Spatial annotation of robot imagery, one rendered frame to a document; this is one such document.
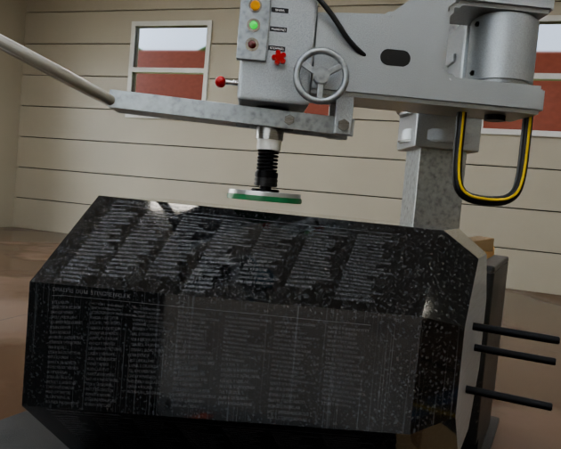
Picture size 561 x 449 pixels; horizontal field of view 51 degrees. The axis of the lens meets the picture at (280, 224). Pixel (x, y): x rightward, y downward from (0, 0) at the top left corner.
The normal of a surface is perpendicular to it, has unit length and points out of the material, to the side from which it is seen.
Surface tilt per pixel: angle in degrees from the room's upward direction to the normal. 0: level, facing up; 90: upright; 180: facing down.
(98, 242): 45
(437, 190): 90
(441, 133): 90
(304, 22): 90
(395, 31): 90
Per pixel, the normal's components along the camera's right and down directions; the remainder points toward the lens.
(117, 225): -0.21, -0.70
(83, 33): -0.33, 0.02
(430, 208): 0.07, 0.06
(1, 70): 0.94, 0.10
